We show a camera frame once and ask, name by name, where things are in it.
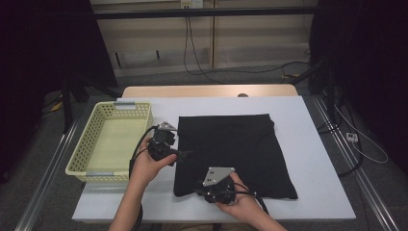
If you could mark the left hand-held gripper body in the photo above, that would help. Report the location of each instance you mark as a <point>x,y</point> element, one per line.
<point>162,144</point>

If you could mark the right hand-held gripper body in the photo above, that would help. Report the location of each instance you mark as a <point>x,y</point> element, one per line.
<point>216,174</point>

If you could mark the black shirt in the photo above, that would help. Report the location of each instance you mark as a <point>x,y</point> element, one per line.
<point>237,147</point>

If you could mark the pale yellow plastic basket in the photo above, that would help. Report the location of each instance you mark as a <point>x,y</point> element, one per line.
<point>115,144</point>

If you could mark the person's left hand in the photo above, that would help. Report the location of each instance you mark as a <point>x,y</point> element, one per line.
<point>144,166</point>

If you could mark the person's right hand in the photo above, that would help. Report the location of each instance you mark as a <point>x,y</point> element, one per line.
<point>242,205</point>

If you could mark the black stand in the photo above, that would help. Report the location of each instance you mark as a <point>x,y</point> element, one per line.
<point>66,109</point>
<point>330,102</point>

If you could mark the light wooden cabinet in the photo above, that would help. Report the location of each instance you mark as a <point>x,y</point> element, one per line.
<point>256,38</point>

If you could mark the white power strip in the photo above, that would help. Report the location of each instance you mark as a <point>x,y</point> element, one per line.
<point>351,137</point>

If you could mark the black horizontal bar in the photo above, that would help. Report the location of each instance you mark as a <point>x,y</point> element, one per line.
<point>224,12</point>

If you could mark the black curtain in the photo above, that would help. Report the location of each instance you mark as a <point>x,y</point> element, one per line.
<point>38,64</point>
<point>369,64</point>

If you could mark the aluminium rail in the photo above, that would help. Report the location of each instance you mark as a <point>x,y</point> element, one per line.
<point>365,183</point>
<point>47,179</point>

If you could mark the white wall outlet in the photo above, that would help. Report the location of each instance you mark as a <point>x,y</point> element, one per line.
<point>191,3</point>

